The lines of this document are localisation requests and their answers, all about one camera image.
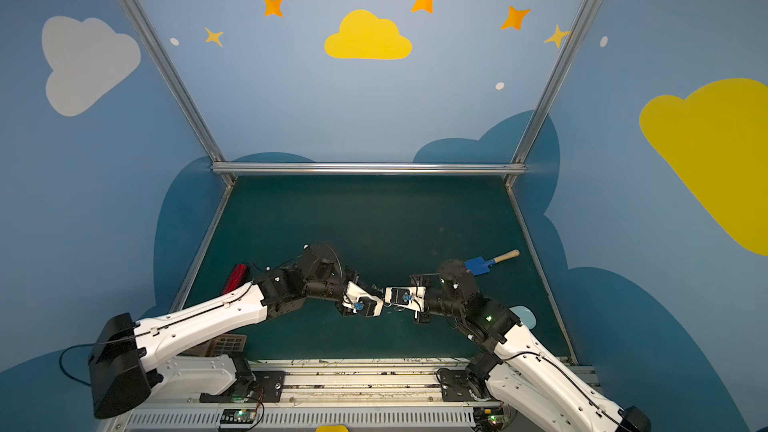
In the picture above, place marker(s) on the brown slotted spatula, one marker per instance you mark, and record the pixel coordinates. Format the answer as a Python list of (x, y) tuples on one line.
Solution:
[(224, 344)]

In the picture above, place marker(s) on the right side frame bar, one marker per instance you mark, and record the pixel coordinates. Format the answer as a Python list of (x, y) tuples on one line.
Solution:
[(572, 357)]

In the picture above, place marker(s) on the aluminium frame post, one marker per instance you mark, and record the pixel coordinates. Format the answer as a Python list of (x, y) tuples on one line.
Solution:
[(583, 20), (140, 21)]

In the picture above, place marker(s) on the yellow object bottom edge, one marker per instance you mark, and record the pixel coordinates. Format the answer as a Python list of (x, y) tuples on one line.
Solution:
[(332, 428)]

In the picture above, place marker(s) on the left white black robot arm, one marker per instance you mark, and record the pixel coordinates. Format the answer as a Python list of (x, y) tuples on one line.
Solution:
[(124, 362)]

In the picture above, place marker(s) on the back aluminium frame bar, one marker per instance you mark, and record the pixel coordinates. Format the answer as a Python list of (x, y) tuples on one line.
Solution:
[(274, 168)]

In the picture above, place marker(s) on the light blue spatula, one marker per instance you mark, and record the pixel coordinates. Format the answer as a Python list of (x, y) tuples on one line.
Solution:
[(526, 316)]

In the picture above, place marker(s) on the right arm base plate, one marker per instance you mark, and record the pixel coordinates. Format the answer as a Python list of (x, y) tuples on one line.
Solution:
[(461, 386)]

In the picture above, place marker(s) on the green circuit board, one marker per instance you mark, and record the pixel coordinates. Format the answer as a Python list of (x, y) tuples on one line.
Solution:
[(496, 419), (238, 419)]

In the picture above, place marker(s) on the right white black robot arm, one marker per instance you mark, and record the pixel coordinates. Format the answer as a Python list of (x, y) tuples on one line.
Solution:
[(514, 367)]

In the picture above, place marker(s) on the white slotted cable duct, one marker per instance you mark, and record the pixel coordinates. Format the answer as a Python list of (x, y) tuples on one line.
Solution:
[(303, 418)]

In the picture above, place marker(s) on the red cylindrical bottle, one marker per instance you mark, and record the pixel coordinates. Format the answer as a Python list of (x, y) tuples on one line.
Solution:
[(236, 279)]

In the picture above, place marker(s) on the right aluminium frame post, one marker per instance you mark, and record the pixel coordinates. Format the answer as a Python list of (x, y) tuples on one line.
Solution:
[(583, 20)]

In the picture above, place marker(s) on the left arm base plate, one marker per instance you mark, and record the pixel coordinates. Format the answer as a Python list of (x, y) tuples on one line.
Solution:
[(254, 387)]

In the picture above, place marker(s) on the left aluminium frame post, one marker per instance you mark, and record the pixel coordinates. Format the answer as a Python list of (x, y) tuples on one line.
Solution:
[(140, 21)]

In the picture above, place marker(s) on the right green circuit board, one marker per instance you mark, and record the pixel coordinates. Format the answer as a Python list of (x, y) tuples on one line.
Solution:
[(496, 419)]

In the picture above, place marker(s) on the aluminium mounting rail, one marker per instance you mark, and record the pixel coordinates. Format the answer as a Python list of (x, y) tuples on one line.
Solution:
[(374, 383)]

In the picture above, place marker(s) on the left side frame bar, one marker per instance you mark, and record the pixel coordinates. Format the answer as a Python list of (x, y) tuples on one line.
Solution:
[(193, 271)]

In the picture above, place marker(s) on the blue toy shovel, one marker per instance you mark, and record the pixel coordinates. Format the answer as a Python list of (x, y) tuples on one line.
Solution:
[(480, 266)]

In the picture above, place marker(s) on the left green circuit board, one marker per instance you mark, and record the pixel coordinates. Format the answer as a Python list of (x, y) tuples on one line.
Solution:
[(238, 419)]

